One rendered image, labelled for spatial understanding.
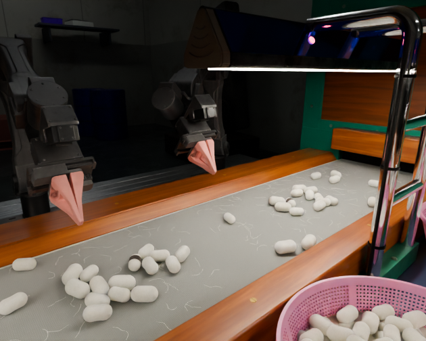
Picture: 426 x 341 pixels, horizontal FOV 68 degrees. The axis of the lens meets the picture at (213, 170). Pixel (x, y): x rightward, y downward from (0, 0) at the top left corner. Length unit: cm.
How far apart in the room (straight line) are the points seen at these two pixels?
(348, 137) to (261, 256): 65
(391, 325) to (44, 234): 54
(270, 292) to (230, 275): 9
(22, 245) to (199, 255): 30
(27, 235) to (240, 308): 40
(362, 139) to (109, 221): 79
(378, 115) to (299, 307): 82
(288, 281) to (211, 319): 12
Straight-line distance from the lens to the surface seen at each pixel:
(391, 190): 54
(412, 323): 49
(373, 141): 108
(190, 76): 85
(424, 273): 74
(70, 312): 48
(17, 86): 68
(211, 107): 72
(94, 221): 65
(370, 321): 47
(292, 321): 43
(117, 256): 57
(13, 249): 63
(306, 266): 50
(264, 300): 43
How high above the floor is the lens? 103
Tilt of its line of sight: 17 degrees down
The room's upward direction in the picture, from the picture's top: straight up
